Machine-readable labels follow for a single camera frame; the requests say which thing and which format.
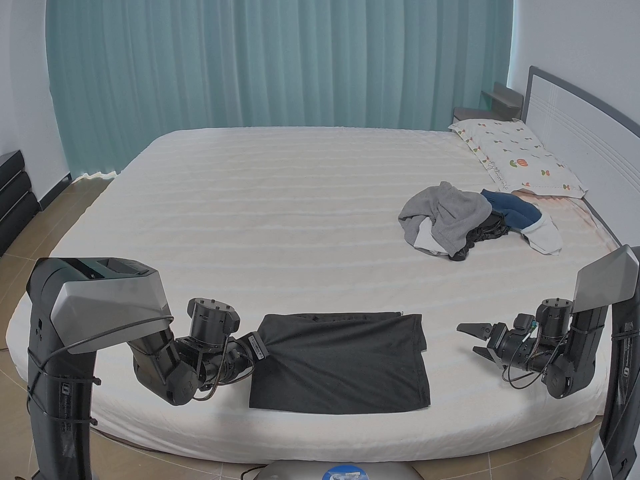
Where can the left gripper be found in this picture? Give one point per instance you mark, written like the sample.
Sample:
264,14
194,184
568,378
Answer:
250,350

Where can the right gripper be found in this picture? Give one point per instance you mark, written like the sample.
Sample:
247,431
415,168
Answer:
517,353

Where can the blue-green curtain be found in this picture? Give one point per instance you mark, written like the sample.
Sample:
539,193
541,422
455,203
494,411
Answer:
140,68
375,43

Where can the pile of clothes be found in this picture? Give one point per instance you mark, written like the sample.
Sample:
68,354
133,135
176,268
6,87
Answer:
450,213

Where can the grey bedside table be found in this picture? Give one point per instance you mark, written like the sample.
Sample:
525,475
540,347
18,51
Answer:
505,97

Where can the bed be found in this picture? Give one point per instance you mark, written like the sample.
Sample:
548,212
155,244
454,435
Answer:
300,193

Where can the black T-shirt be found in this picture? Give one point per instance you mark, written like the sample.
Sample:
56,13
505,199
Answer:
340,363

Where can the black chest of drawers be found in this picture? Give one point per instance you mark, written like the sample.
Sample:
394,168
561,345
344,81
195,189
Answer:
15,198

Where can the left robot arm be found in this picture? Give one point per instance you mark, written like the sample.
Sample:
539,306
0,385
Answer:
100,298

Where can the white printed pillow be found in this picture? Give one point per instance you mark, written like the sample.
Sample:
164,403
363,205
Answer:
515,153

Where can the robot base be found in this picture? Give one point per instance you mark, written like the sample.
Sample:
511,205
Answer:
295,472

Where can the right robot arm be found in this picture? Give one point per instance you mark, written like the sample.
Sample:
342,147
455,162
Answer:
580,358

